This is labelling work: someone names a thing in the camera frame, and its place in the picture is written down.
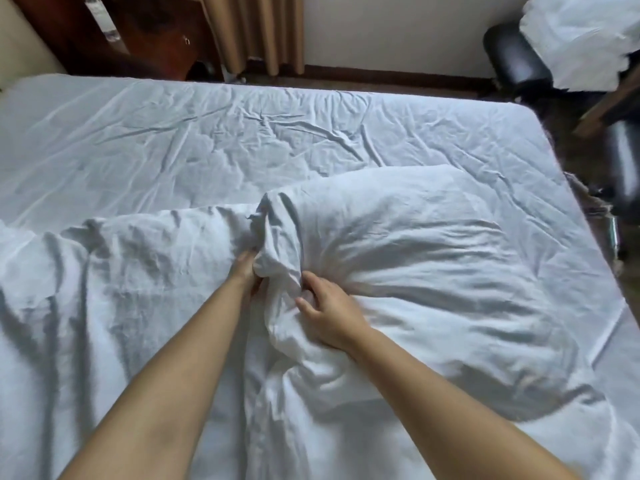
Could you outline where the white duvet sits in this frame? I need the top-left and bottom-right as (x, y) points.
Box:
(0, 164), (617, 480)

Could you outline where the person's right forearm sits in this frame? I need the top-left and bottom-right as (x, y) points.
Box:
(349, 329), (581, 480)

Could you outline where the person's right hand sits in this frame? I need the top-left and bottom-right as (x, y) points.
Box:
(295, 271), (373, 353)

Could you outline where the person's left forearm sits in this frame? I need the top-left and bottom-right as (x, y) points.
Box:
(59, 279), (256, 480)

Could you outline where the wooden nightstand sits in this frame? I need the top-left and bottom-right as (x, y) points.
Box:
(85, 0), (222, 81)

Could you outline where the beige curtain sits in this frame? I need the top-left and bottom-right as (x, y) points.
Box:
(199, 0), (306, 77)

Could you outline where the white bed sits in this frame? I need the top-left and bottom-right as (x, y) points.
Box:
(0, 73), (640, 480)

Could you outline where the white bedding bundle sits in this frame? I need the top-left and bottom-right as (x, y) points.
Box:
(519, 0), (640, 92)

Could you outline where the black office chair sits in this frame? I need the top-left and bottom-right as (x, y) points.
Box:
(602, 119), (640, 261)
(482, 19), (557, 101)

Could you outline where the person's left hand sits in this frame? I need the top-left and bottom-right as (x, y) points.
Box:
(227, 247), (263, 301)

